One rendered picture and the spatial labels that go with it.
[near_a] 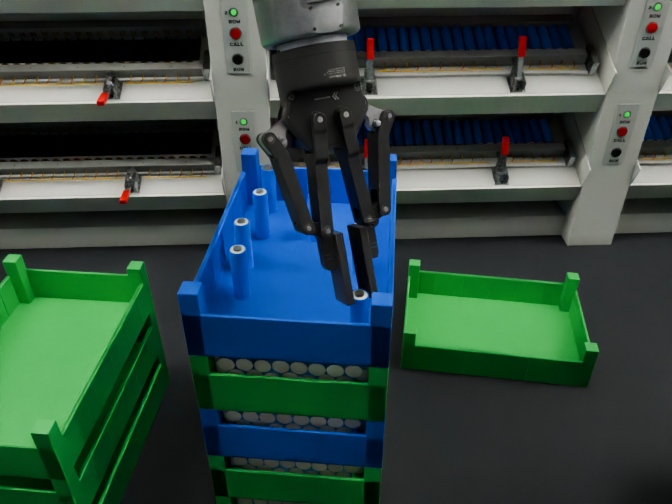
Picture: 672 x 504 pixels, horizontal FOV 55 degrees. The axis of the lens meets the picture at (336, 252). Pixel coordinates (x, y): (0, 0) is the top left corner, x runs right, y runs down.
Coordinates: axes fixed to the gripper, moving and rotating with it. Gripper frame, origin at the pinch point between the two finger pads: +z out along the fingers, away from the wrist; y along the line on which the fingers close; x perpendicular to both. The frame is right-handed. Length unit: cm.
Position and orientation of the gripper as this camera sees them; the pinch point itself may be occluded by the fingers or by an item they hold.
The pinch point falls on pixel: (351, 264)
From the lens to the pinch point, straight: 61.2
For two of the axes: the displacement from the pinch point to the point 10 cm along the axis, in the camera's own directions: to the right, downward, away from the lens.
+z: 1.8, 9.6, 2.2
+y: 9.1, -2.4, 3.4
